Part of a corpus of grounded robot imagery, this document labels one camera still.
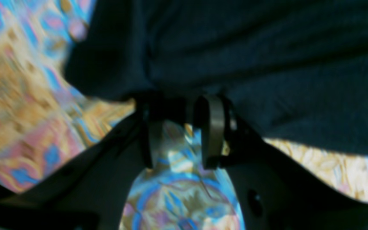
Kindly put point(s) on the patterned tablecloth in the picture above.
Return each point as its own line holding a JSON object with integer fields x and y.
{"x": 45, "y": 123}

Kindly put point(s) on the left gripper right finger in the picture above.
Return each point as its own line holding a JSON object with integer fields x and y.
{"x": 274, "y": 191}

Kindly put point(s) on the black t-shirt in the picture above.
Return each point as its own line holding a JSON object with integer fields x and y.
{"x": 293, "y": 69}

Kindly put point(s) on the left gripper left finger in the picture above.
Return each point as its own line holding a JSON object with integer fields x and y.
{"x": 89, "y": 192}

